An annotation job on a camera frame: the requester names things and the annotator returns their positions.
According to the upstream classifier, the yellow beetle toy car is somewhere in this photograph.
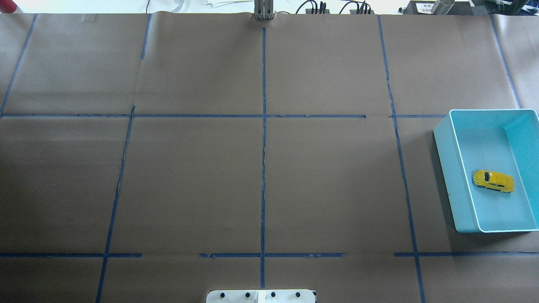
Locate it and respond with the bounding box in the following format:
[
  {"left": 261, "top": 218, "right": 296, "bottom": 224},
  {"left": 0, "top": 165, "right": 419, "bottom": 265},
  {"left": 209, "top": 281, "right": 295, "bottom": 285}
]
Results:
[{"left": 472, "top": 170, "right": 515, "bottom": 193}]

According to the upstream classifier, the turquoise plastic bin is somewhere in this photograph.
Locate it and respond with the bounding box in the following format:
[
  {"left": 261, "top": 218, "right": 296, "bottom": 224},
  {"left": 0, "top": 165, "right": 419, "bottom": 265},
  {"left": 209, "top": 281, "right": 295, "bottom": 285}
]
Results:
[{"left": 433, "top": 109, "right": 539, "bottom": 233}]

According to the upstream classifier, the metal cup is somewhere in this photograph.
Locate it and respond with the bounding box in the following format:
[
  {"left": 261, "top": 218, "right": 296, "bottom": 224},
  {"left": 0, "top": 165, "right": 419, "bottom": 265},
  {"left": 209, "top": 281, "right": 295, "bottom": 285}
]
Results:
[{"left": 431, "top": 0, "right": 455, "bottom": 16}]

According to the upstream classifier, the red cylinder bottle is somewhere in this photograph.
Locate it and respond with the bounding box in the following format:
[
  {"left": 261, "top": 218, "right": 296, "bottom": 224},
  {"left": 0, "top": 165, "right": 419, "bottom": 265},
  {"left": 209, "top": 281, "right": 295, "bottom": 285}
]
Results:
[{"left": 0, "top": 0, "right": 19, "bottom": 13}]

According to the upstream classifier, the aluminium frame post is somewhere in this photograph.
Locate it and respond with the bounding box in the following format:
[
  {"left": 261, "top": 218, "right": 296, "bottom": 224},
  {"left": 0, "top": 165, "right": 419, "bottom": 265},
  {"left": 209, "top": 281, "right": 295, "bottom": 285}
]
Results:
[{"left": 253, "top": 0, "right": 275, "bottom": 20}]

